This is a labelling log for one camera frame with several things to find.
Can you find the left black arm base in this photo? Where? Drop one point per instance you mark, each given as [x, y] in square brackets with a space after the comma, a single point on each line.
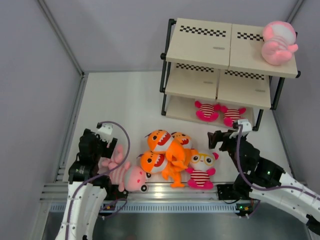
[113, 193]

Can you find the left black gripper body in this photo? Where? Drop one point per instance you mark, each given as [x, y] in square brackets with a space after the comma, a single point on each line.
[102, 151]

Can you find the orange shark plush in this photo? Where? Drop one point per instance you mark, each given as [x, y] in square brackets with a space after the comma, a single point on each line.
[184, 139]
[157, 163]
[159, 141]

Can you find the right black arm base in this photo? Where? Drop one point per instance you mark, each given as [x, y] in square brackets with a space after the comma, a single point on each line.
[227, 193]

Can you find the magenta plush with yellow glasses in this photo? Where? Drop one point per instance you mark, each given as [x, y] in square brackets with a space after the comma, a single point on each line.
[201, 168]

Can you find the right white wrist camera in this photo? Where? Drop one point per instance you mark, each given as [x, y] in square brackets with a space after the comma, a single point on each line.
[242, 126]

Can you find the magenta striped plush right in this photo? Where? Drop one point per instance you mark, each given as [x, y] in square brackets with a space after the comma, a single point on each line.
[231, 115]

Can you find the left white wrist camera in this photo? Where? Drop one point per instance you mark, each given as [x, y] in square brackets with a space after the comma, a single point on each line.
[104, 130]

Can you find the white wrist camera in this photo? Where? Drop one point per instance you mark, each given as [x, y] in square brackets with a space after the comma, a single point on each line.
[104, 130]
[242, 126]

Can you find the orange shark plush top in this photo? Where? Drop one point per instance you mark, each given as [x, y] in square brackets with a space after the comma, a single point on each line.
[159, 141]

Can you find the light pink plush on shelf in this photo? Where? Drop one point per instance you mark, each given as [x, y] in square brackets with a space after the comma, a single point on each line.
[279, 43]

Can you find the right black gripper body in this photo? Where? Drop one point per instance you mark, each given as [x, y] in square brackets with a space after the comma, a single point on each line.
[229, 144]

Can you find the light pink plush back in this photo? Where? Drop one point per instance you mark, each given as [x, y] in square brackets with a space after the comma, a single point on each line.
[115, 159]

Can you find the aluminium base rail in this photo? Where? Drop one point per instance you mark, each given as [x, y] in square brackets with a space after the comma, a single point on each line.
[159, 198]

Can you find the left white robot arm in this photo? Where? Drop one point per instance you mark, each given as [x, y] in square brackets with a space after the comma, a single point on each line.
[86, 188]

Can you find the light pink plush with face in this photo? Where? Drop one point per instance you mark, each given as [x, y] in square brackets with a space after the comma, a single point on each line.
[127, 177]

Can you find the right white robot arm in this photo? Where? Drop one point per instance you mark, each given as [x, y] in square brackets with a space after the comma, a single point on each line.
[263, 180]

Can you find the magenta striped plush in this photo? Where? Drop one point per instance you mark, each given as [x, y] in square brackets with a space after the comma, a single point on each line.
[231, 115]
[207, 112]

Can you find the beige three-tier shelf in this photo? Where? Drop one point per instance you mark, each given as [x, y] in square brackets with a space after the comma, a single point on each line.
[219, 63]

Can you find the magenta striped plush left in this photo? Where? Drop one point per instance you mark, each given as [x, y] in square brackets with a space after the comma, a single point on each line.
[207, 112]

